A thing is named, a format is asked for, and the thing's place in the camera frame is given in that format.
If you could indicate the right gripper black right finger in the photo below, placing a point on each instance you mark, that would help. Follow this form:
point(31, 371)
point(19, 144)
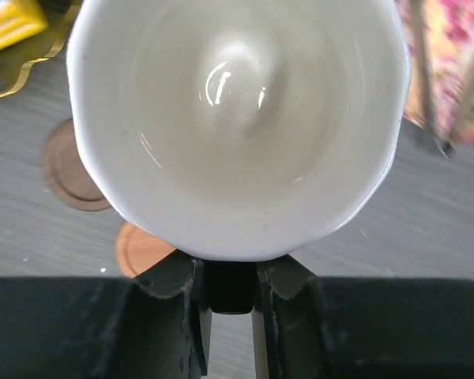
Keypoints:
point(308, 326)

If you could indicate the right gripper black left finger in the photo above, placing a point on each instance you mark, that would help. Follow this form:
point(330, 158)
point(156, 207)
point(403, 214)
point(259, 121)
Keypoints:
point(104, 327)

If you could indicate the light wooden coaster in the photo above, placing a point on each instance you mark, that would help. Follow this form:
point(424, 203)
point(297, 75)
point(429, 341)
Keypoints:
point(137, 251)

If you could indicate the round wooden coaster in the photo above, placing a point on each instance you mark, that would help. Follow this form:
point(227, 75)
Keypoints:
point(65, 174)

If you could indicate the black mug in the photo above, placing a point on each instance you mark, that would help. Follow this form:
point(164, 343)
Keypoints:
point(238, 130)

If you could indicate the silver metal tongs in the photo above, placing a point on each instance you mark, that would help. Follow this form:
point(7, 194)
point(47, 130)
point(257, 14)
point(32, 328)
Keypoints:
point(430, 98)

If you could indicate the floral rectangular tray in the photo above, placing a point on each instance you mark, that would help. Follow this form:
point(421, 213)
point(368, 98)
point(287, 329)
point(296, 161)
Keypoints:
point(454, 71)

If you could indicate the yellow triangle cake slice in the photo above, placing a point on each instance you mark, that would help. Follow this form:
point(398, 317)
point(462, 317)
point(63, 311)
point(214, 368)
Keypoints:
point(20, 20)

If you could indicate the three-tier black gold stand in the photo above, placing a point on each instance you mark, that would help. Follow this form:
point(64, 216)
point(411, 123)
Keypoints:
point(16, 61)

